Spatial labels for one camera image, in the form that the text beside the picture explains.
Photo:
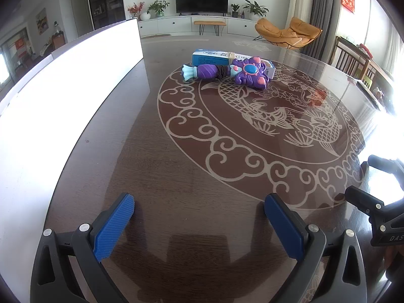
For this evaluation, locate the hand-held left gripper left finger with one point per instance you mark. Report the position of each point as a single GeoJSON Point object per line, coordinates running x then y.
{"type": "Point", "coordinates": [113, 227]}

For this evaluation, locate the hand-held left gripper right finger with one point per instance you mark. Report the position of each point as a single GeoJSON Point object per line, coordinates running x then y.
{"type": "Point", "coordinates": [284, 227]}

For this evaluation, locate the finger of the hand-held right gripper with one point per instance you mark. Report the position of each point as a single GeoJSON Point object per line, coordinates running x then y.
{"type": "Point", "coordinates": [367, 203]}
{"type": "Point", "coordinates": [386, 164]}

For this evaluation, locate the dark brown patterned desktop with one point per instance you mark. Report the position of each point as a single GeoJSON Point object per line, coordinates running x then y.
{"type": "Point", "coordinates": [189, 170]}

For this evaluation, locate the wooden dining chair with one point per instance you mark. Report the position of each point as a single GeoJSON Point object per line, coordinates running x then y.
{"type": "Point", "coordinates": [345, 55]}

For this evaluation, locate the white light panel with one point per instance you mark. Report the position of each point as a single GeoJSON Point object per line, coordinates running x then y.
{"type": "Point", "coordinates": [63, 101]}

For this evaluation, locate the purple toy wand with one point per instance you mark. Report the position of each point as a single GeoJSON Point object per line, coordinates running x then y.
{"type": "Point", "coordinates": [249, 72]}

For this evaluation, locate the grey curtain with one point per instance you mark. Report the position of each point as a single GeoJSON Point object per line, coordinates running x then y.
{"type": "Point", "coordinates": [326, 12]}

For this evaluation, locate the orange lounge chair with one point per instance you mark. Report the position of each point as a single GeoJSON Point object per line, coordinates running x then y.
{"type": "Point", "coordinates": [284, 33]}

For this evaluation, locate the cream curtain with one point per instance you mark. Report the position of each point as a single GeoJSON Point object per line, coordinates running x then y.
{"type": "Point", "coordinates": [298, 3]}

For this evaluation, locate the blue and white box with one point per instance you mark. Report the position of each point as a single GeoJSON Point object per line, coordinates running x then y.
{"type": "Point", "coordinates": [208, 57]}

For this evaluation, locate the large potted plant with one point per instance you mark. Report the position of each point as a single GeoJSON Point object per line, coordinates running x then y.
{"type": "Point", "coordinates": [255, 9]}

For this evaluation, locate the red door poster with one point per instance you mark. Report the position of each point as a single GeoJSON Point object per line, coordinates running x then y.
{"type": "Point", "coordinates": [19, 43]}

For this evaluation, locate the white television console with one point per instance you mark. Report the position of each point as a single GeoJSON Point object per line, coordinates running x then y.
{"type": "Point", "coordinates": [176, 25]}

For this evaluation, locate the small potted plant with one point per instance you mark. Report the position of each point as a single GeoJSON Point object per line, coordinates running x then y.
{"type": "Point", "coordinates": [234, 10]}

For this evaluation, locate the wooden bench with hairpin legs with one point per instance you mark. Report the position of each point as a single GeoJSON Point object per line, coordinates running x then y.
{"type": "Point", "coordinates": [210, 23]}

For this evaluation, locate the red flowers in vase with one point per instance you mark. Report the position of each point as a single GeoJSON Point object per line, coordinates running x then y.
{"type": "Point", "coordinates": [136, 9]}

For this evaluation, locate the leafy green potted plant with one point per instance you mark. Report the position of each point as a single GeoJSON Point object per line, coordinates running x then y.
{"type": "Point", "coordinates": [157, 8]}

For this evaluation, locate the dark glass display cabinet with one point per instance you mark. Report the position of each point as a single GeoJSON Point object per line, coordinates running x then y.
{"type": "Point", "coordinates": [105, 0]}

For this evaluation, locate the flat screen television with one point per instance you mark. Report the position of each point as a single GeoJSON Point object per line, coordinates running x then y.
{"type": "Point", "coordinates": [202, 0]}

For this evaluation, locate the red wall hanging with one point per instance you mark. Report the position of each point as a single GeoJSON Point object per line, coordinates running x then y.
{"type": "Point", "coordinates": [348, 0]}

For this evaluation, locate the framed wall painting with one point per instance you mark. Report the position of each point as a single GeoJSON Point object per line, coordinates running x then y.
{"type": "Point", "coordinates": [41, 21]}

